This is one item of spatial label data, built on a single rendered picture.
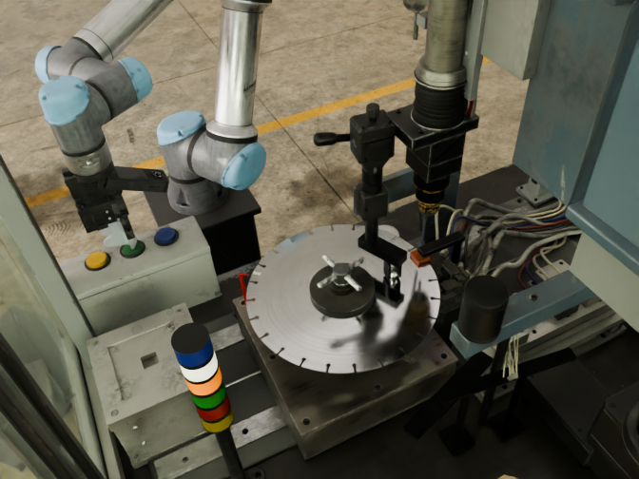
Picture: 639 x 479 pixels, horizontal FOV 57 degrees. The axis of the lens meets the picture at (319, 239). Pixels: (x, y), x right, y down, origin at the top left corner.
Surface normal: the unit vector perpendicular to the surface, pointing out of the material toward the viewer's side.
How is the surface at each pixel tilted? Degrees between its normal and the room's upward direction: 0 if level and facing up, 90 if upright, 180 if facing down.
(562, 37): 90
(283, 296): 0
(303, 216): 0
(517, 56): 90
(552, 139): 90
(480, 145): 0
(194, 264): 90
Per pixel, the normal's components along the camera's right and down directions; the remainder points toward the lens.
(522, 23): -0.90, 0.34
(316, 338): -0.05, -0.71
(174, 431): 0.44, 0.61
